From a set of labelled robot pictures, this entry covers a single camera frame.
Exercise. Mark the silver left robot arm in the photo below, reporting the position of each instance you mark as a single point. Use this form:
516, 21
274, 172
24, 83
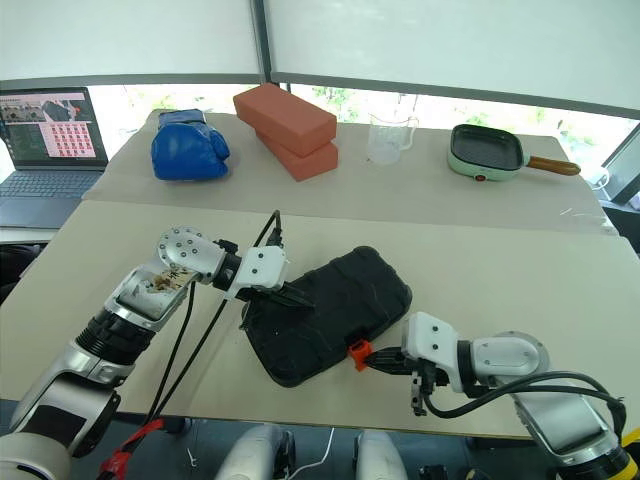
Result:
190, 255

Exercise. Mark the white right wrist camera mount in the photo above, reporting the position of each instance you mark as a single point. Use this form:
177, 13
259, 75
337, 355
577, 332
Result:
430, 340

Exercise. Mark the blue boxing glove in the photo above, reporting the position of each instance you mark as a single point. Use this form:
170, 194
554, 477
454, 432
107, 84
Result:
187, 150

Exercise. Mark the red brick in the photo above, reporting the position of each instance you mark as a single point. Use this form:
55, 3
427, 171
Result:
310, 162
285, 112

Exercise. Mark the black plastic tool case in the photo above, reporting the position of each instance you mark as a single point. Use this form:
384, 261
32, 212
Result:
340, 300

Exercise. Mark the grey rounded robot leg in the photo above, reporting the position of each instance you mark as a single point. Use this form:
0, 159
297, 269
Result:
380, 455
250, 452

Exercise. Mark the grey window post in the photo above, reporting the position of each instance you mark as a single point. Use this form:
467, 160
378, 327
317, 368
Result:
262, 35

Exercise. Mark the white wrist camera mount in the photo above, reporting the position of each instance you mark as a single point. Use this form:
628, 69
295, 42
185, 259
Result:
260, 267
430, 340

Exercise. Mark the black monitor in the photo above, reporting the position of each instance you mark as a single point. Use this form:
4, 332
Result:
625, 172

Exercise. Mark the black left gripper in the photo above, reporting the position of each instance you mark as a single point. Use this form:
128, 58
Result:
267, 294

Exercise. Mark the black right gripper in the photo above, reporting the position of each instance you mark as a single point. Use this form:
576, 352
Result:
425, 385

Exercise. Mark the clear plastic measuring cup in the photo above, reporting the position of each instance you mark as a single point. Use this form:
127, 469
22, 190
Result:
387, 142

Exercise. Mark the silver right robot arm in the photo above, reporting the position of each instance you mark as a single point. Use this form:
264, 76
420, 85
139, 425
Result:
510, 355

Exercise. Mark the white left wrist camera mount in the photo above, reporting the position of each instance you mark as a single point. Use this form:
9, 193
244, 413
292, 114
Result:
260, 267

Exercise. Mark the white roller blind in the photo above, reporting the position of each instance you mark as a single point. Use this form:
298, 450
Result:
450, 45
125, 35

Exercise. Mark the grey laptop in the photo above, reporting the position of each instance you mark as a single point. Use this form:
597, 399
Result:
45, 150

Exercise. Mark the green electric frying pan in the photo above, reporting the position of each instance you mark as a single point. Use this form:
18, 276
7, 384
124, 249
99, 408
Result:
485, 150

